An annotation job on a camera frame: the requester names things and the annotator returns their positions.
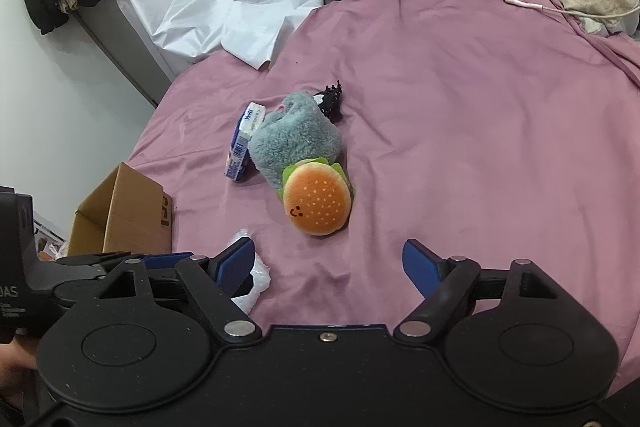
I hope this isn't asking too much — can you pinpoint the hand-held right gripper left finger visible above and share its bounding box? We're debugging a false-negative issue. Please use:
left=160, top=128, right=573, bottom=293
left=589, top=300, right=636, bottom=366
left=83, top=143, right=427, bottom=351
left=97, top=238, right=263, bottom=344

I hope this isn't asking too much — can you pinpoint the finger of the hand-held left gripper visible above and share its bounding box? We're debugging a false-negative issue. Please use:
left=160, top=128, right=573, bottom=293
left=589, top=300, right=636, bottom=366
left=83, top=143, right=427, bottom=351
left=54, top=251, right=195, bottom=280

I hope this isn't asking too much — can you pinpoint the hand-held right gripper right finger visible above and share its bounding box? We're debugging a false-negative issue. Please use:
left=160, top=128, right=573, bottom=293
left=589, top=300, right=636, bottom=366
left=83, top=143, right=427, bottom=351
left=394, top=238, right=581, bottom=341

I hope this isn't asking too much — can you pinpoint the burger plush toy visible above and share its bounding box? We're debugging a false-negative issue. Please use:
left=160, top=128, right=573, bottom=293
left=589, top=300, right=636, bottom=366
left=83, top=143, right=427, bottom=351
left=281, top=158, right=354, bottom=237

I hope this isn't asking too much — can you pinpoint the grey fluffy plush toy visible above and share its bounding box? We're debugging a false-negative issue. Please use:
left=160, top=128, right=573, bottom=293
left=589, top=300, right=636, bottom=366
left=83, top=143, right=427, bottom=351
left=248, top=91, right=344, bottom=200

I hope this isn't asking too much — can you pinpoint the person's left hand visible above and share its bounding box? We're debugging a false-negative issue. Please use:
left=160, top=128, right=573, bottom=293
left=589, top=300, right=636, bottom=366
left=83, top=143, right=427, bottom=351
left=0, top=338, right=40, bottom=392

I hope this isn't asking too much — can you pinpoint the clear white plastic bag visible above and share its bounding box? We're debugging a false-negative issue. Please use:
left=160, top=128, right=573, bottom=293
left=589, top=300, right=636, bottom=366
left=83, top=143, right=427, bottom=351
left=227, top=228, right=274, bottom=316

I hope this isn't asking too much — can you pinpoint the brown cardboard box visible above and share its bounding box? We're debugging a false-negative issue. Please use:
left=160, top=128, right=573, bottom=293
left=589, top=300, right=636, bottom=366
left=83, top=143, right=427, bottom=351
left=67, top=162, right=175, bottom=258

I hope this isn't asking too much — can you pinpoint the blue white tissue pack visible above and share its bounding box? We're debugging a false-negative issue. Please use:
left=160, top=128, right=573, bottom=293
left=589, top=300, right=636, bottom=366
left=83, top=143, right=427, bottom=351
left=223, top=101, right=267, bottom=183

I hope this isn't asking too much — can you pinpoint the pink bed sheet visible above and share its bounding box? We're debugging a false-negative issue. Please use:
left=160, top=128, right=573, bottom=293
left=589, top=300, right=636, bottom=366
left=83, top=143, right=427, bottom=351
left=122, top=0, right=640, bottom=400

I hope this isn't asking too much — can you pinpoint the black hair claw clip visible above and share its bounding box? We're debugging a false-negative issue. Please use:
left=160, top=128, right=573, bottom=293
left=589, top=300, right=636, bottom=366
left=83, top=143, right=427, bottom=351
left=312, top=80, right=344, bottom=123

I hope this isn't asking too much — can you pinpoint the white charging cable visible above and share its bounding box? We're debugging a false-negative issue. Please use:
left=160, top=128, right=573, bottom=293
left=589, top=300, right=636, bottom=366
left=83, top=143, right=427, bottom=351
left=503, top=0, right=640, bottom=20

